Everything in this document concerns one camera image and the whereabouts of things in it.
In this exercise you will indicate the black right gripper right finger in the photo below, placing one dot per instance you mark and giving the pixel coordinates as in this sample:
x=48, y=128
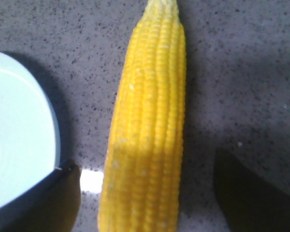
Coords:
x=248, y=202

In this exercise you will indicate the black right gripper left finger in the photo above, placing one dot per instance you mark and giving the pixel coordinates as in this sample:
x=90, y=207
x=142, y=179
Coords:
x=50, y=206

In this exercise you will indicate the light blue round plate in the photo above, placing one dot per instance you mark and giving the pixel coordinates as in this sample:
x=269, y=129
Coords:
x=29, y=134

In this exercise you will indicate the yellow corn cob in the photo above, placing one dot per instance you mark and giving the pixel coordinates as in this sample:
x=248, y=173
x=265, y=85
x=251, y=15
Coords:
x=144, y=155

